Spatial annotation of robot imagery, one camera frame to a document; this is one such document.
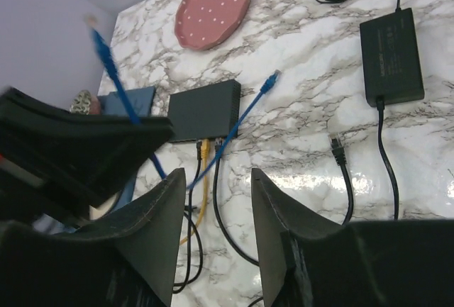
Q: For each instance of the black network switch box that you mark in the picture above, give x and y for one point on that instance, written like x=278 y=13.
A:
x=208 y=112

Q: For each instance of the pink dotted plate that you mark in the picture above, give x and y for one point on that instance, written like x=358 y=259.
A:
x=204 y=24

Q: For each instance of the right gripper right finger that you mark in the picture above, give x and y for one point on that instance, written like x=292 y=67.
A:
x=308 y=260

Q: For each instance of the black power adapter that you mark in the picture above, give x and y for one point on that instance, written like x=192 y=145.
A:
x=390 y=59

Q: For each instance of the pink cream plate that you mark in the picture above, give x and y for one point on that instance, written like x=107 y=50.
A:
x=106 y=208

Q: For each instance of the blue fabric placemat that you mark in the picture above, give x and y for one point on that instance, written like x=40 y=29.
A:
x=141 y=100

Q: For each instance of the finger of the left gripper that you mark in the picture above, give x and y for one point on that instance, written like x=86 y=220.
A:
x=60 y=163

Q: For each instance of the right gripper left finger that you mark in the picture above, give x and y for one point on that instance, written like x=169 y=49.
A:
x=127 y=258

